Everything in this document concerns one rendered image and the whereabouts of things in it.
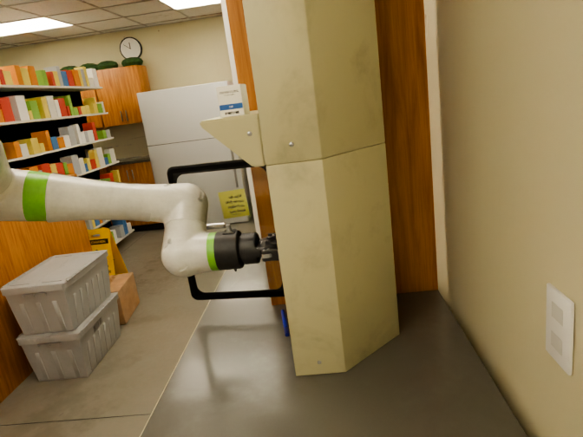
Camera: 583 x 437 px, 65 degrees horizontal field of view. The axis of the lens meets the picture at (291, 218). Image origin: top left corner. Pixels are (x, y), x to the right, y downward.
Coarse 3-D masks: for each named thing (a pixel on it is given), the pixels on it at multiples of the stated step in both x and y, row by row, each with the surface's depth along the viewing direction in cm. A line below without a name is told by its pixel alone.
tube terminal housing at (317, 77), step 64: (256, 0) 82; (320, 0) 84; (256, 64) 85; (320, 64) 86; (320, 128) 87; (320, 192) 90; (384, 192) 103; (320, 256) 94; (384, 256) 105; (320, 320) 98; (384, 320) 108
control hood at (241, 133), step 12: (216, 120) 88; (228, 120) 88; (240, 120) 88; (252, 120) 87; (216, 132) 88; (228, 132) 88; (240, 132) 88; (252, 132) 88; (228, 144) 89; (240, 144) 89; (252, 144) 89; (240, 156) 90; (252, 156) 89; (264, 156) 89
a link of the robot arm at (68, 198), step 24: (48, 192) 103; (72, 192) 104; (96, 192) 106; (120, 192) 108; (144, 192) 109; (168, 192) 111; (192, 192) 112; (48, 216) 104; (72, 216) 106; (96, 216) 108; (120, 216) 109; (144, 216) 110; (168, 216) 111; (192, 216) 110
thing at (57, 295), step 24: (48, 264) 308; (72, 264) 301; (96, 264) 310; (24, 288) 270; (48, 288) 269; (72, 288) 279; (96, 288) 310; (24, 312) 277; (48, 312) 277; (72, 312) 279
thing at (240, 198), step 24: (240, 168) 122; (216, 192) 126; (240, 192) 124; (264, 192) 123; (216, 216) 128; (240, 216) 126; (264, 216) 125; (264, 264) 129; (216, 288) 134; (240, 288) 132; (264, 288) 131
